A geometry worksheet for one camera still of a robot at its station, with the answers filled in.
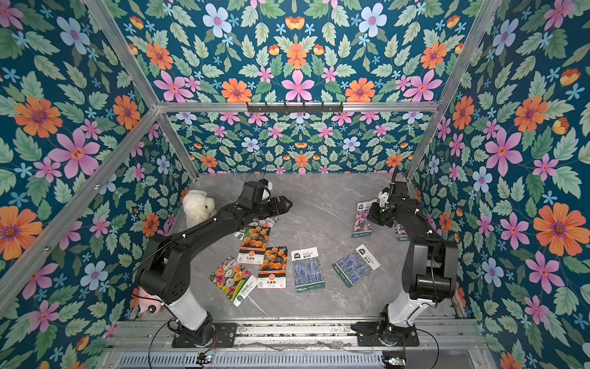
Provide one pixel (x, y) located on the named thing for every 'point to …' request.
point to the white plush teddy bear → (197, 207)
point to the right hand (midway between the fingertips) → (375, 213)
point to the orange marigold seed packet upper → (253, 245)
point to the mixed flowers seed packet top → (268, 221)
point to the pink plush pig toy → (147, 304)
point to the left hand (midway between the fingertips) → (288, 204)
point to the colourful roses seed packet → (233, 280)
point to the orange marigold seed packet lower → (272, 273)
